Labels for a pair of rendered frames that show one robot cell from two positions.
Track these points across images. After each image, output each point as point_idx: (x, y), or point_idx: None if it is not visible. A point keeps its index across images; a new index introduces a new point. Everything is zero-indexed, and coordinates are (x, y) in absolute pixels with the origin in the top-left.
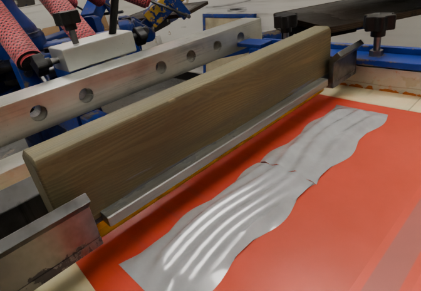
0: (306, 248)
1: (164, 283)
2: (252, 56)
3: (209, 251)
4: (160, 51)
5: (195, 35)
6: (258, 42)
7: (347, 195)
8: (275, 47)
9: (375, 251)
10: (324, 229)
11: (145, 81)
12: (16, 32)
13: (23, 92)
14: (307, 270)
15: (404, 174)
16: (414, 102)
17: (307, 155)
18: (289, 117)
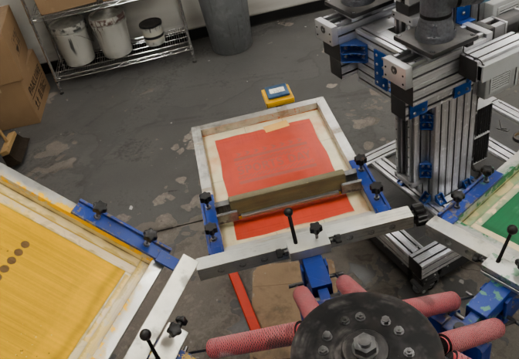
0: (300, 177)
1: None
2: (272, 187)
3: None
4: (279, 238)
5: (249, 252)
6: (217, 250)
7: (281, 183)
8: (261, 190)
9: (290, 173)
10: (293, 179)
11: None
12: (345, 279)
13: (347, 227)
14: (304, 174)
15: (264, 182)
16: (221, 201)
17: None
18: (258, 215)
